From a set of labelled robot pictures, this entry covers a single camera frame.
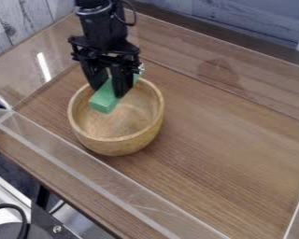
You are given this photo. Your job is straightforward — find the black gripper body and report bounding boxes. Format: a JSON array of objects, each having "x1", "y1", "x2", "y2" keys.
[{"x1": 68, "y1": 8, "x2": 143, "y2": 75}]

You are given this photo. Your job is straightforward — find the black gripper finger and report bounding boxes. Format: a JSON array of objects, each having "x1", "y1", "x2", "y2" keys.
[
  {"x1": 81, "y1": 60, "x2": 108, "y2": 91},
  {"x1": 109, "y1": 63, "x2": 135, "y2": 98}
]

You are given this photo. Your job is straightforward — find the green rectangular block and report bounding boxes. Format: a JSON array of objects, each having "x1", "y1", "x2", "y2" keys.
[{"x1": 88, "y1": 72, "x2": 141, "y2": 115}]

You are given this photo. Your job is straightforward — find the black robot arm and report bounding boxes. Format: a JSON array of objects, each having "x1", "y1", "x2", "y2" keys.
[{"x1": 68, "y1": 0, "x2": 141, "y2": 98}]

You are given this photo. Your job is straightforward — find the brown wooden bowl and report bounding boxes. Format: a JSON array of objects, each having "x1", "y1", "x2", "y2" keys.
[{"x1": 66, "y1": 78, "x2": 164, "y2": 156}]

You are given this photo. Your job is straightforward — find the black table leg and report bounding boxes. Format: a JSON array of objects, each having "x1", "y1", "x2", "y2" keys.
[{"x1": 36, "y1": 186, "x2": 50, "y2": 210}]

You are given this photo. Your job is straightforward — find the clear acrylic enclosure wall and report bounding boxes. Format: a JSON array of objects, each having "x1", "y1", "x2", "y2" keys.
[{"x1": 0, "y1": 16, "x2": 299, "y2": 239}]

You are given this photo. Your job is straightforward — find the black metal bracket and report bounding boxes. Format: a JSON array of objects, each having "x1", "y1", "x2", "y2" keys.
[{"x1": 28, "y1": 204, "x2": 83, "y2": 239}]

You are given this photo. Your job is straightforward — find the black cable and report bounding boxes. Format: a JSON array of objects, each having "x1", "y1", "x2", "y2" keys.
[{"x1": 0, "y1": 203, "x2": 30, "y2": 239}]

